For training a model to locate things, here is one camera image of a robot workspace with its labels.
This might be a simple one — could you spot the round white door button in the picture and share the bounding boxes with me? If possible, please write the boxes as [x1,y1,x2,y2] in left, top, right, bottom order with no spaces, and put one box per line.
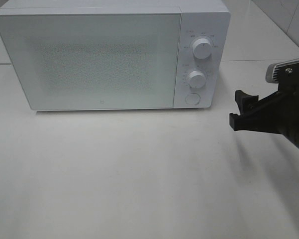
[185,93,200,106]

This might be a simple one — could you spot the white microwave door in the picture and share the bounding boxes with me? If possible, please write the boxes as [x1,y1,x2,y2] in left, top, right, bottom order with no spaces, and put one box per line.
[0,14,180,111]

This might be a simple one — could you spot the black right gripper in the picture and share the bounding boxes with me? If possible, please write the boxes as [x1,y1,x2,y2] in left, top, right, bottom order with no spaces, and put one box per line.
[229,58,299,149]

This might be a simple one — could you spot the white timer knob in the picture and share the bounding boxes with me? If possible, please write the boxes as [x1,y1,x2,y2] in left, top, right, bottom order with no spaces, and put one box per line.
[187,70,206,89]

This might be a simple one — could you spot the white microwave oven body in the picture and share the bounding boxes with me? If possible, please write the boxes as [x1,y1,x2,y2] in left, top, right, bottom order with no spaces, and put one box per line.
[0,0,231,111]

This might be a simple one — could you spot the upper white power knob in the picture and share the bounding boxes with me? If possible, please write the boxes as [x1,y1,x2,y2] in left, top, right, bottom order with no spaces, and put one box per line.
[192,37,212,60]

